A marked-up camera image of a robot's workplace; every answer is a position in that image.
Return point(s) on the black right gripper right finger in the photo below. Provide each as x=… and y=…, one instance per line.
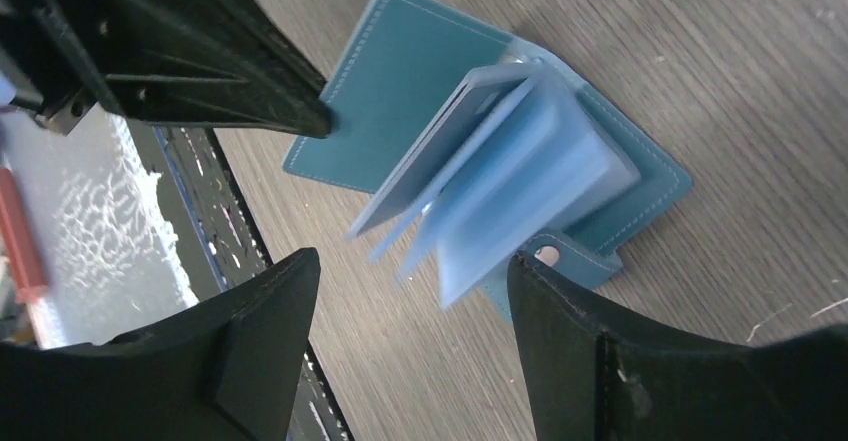
x=596, y=370

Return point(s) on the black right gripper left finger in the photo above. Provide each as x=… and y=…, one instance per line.
x=225, y=369

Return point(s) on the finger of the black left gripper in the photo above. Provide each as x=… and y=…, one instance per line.
x=168, y=63

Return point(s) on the blue leather card holder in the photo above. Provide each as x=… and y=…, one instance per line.
x=487, y=144

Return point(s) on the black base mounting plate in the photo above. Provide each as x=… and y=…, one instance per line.
x=220, y=246

